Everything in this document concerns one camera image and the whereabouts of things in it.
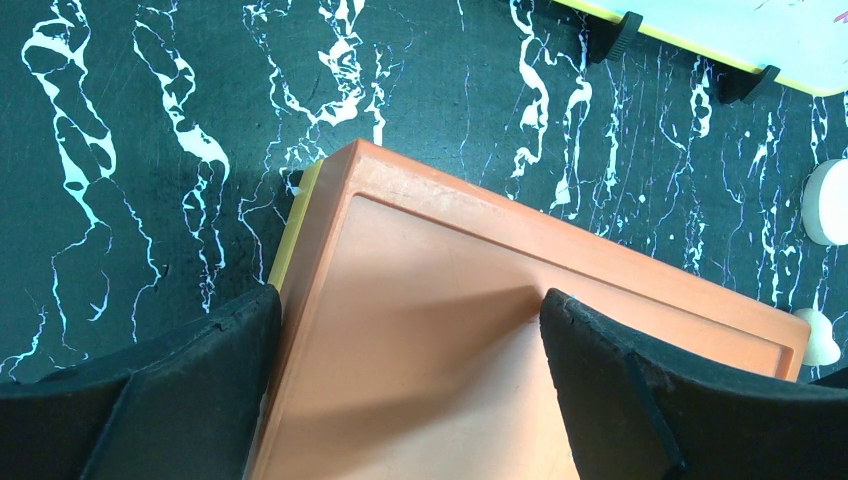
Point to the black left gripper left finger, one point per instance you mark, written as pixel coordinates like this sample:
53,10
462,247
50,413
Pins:
184,405

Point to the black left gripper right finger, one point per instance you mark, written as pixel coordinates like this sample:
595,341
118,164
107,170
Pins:
637,407

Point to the beige gourd makeup sponge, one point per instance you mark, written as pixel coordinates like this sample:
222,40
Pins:
821,349

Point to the orange drawer organizer box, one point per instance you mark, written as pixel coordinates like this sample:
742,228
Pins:
411,346

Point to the large round beige puff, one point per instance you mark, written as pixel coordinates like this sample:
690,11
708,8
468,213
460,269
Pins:
824,204

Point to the yellow-framed whiteboard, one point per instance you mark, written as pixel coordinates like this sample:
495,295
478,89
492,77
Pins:
805,40

